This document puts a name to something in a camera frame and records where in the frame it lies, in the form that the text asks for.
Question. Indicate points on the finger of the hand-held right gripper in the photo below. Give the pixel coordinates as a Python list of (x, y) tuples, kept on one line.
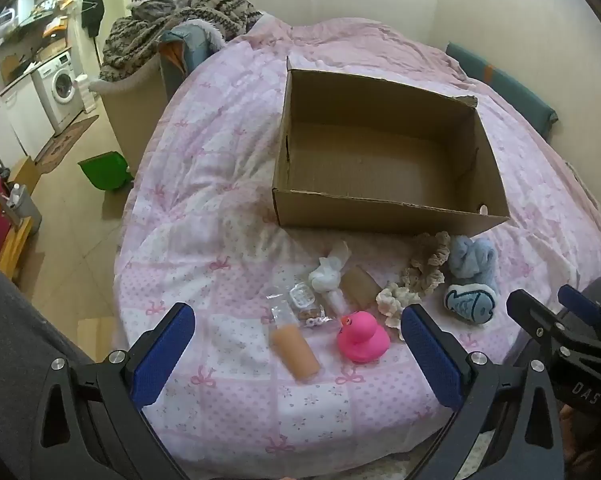
[(590, 317), (538, 325)]

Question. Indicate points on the green plastic bin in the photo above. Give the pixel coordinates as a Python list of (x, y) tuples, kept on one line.
[(105, 172)]

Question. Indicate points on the beige crochet scrunchie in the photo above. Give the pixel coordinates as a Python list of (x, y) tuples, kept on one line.
[(425, 265)]

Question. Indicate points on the white paper roll stack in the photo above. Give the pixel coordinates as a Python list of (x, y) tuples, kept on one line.
[(85, 92)]

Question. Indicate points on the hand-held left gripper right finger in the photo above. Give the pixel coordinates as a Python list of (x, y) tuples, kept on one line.
[(430, 360)]

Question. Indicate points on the light blue plush toy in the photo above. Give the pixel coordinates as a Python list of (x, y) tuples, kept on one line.
[(473, 262)]

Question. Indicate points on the brown doormat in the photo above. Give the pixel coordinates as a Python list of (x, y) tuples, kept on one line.
[(65, 140)]

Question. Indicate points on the teal padded mat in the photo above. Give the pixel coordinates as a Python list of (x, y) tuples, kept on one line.
[(510, 90)]

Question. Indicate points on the pink patterned quilt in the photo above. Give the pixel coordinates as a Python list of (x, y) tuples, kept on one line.
[(205, 185)]

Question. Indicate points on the grey waste bin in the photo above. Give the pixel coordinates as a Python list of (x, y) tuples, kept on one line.
[(28, 210)]

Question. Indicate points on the beige armchair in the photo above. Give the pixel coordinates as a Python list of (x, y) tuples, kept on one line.
[(130, 115)]

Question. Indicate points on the white ruffled scrunchie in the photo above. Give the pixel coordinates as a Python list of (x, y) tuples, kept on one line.
[(395, 300)]

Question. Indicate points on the patterned knit blanket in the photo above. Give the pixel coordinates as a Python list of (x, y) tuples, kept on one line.
[(190, 10)]

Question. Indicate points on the peach foam cylinder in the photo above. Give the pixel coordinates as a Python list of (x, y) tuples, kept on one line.
[(295, 352)]

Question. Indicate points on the white washing machine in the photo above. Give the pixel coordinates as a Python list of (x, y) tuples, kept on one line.
[(60, 85)]

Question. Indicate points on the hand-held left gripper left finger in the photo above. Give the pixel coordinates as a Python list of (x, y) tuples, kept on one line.
[(165, 355)]

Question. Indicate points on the white blue fish plush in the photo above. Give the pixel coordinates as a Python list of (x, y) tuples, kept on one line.
[(468, 305)]

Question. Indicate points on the pink rubber duck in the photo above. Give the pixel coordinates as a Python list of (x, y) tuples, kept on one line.
[(363, 340)]

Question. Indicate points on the white cloth bundle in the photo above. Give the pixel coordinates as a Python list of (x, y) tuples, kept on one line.
[(325, 275)]

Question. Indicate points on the brown cardboard tube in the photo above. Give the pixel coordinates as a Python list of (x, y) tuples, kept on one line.
[(360, 285)]

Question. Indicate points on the small cardboard floor box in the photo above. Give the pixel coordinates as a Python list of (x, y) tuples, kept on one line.
[(25, 172)]

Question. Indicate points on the white kitchen cabinet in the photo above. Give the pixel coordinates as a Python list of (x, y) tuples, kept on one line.
[(10, 115)]

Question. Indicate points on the clear plastic packet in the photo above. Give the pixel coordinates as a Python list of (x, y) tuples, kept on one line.
[(303, 300)]

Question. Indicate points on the black hanging garment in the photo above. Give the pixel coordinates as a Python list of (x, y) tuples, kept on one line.
[(93, 15)]

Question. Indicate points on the yellow wooden chair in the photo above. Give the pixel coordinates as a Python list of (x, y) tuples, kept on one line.
[(15, 245)]

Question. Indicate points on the kitchen wall shelf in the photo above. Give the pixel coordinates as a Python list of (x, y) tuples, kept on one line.
[(35, 17)]

